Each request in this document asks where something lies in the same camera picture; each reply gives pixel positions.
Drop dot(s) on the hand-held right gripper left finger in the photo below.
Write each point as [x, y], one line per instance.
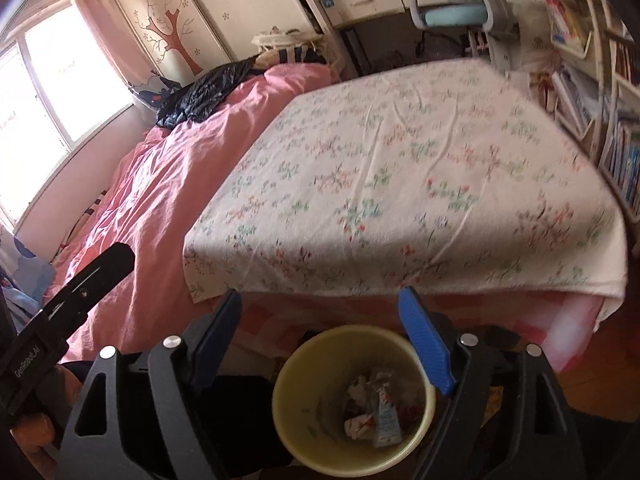
[220, 340]

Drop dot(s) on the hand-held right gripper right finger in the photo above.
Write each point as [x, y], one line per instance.
[425, 345]

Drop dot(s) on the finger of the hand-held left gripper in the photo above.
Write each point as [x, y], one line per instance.
[100, 270]

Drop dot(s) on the light blue milk carton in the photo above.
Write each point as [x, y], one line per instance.
[387, 420]

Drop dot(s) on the yellow trash bin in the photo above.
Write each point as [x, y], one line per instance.
[305, 385]

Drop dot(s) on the red and white wrapper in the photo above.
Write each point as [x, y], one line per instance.
[359, 426]

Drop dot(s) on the person's left hand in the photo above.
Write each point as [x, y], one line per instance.
[32, 432]

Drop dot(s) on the light blue printed cloth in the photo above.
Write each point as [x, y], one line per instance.
[25, 280]

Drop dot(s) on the pink blanket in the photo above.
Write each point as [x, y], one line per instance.
[160, 200]

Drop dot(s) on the pink checked bed sheet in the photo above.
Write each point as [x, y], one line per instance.
[575, 330]

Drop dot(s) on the floral tablecloth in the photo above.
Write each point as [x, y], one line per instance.
[400, 185]

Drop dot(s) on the blue cartoon print cloth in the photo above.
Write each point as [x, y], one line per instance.
[155, 92]

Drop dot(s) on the window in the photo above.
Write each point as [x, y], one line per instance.
[65, 85]

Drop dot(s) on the black puffer jacket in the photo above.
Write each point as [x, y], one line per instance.
[200, 95]

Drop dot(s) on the pink curtain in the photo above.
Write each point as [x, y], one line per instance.
[95, 25]

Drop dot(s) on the wardrobe with tree print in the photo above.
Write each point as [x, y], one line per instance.
[170, 20]

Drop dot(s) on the row of colourful children's books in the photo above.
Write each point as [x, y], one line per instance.
[625, 165]

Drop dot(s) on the stack of magazines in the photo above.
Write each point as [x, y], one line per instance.
[572, 100]

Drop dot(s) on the striped beige cloth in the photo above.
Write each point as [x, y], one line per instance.
[295, 55]

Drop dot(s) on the cream cloth bag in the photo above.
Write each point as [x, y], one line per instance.
[285, 38]

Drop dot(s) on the white bookshelf rack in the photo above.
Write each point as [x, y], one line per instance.
[605, 85]

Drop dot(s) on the blue and grey office chair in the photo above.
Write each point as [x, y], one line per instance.
[450, 15]

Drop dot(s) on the white desk with drawers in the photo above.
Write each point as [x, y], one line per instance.
[365, 5]

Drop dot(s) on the row of red spine books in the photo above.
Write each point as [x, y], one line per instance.
[567, 25]

